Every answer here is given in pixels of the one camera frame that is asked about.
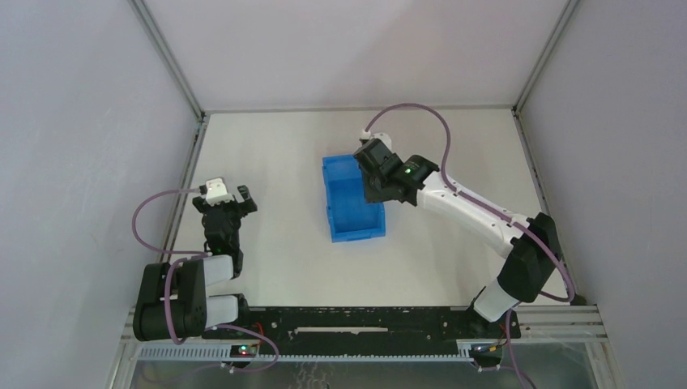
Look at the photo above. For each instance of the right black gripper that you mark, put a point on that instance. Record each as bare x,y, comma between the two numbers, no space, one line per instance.
377,175

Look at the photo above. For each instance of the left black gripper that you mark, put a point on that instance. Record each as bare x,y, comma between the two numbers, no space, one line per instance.
223,207

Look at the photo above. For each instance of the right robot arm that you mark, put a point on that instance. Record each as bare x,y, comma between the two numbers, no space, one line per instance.
527,245

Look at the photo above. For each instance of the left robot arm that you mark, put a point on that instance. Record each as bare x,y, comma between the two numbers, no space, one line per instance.
174,302

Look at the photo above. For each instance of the blue plastic bin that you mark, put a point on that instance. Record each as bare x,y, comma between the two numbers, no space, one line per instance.
350,216

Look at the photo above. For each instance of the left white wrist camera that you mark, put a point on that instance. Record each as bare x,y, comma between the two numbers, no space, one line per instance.
215,191

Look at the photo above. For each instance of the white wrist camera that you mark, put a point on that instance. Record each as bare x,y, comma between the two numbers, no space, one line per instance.
215,191
367,135

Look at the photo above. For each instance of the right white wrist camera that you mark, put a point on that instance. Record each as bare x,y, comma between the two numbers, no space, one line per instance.
367,135

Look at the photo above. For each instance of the aluminium frame back rail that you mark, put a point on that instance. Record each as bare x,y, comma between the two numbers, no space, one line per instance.
375,108

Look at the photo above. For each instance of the aluminium frame rail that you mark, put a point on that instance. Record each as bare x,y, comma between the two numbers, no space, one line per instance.
375,108
522,103
156,36

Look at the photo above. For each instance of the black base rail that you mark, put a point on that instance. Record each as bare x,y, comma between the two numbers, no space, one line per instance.
326,329

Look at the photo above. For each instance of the grey slotted cable duct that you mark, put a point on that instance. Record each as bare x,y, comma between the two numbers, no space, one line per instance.
229,352

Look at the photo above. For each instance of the aluminium frame left rail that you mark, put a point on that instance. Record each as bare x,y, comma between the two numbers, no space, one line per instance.
156,36

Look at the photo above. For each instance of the aluminium frame right rail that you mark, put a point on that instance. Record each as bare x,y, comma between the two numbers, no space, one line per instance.
522,103

